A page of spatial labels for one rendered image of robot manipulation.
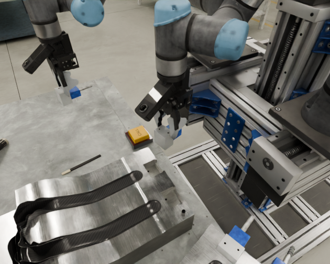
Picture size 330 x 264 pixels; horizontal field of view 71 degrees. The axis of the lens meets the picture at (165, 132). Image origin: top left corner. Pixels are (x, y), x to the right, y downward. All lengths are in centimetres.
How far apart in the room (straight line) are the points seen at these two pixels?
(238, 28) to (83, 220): 54
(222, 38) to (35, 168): 72
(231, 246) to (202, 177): 94
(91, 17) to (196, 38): 30
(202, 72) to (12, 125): 80
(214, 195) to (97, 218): 94
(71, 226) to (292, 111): 63
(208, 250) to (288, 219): 94
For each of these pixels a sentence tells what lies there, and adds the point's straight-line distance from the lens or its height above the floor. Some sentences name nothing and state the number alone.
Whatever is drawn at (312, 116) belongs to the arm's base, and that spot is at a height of 106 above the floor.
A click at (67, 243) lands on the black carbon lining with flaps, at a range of 60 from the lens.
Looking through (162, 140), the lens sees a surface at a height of 94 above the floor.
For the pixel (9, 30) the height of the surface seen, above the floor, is 11.
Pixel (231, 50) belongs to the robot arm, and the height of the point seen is 124.
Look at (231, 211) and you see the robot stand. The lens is 142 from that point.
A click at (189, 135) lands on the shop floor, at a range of 203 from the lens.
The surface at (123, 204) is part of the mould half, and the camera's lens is 64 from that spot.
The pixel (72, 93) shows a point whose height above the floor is 94.
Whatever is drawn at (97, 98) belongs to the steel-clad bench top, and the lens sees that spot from 113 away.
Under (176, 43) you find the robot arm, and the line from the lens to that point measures 51.
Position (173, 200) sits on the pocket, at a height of 86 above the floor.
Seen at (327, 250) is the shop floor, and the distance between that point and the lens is 179.
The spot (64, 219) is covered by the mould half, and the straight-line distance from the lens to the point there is 62.
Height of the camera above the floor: 144
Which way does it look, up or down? 45 degrees down
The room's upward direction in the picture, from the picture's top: straight up
